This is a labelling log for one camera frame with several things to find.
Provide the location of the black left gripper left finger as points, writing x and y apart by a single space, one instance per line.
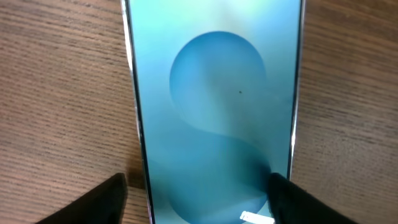
104 204

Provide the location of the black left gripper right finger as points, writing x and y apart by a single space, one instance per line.
290 204

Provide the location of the turquoise screen smartphone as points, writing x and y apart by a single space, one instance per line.
216 89

